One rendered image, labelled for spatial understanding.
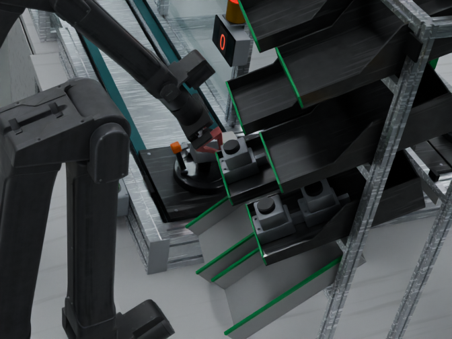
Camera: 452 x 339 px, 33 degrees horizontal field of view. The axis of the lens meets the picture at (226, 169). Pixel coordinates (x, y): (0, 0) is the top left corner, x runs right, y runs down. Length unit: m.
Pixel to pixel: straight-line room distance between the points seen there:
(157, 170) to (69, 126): 0.97
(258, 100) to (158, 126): 0.70
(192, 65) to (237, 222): 0.33
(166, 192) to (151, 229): 0.12
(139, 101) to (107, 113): 1.26
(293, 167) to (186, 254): 0.54
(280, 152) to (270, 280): 0.30
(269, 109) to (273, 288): 0.34
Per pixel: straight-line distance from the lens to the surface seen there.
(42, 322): 1.61
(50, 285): 1.67
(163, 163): 1.79
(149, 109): 2.05
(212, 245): 1.55
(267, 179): 1.40
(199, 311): 1.63
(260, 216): 1.27
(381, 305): 1.74
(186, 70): 1.56
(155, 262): 1.67
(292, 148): 1.24
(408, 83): 1.07
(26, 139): 0.81
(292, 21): 1.23
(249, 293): 1.46
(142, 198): 1.72
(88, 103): 0.84
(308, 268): 1.40
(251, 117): 1.30
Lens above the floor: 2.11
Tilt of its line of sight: 39 degrees down
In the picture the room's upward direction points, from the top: 9 degrees clockwise
